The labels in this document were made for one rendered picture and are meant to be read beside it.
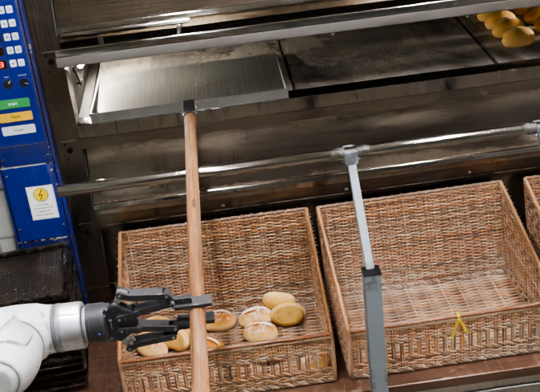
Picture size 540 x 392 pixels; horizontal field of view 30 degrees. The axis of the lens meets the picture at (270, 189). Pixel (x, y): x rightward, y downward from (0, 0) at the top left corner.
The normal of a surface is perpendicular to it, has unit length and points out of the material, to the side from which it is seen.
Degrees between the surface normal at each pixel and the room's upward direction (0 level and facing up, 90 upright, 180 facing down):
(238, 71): 1
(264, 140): 70
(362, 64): 0
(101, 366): 0
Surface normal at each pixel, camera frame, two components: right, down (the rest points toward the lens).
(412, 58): -0.11, -0.89
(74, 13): 0.05, 0.11
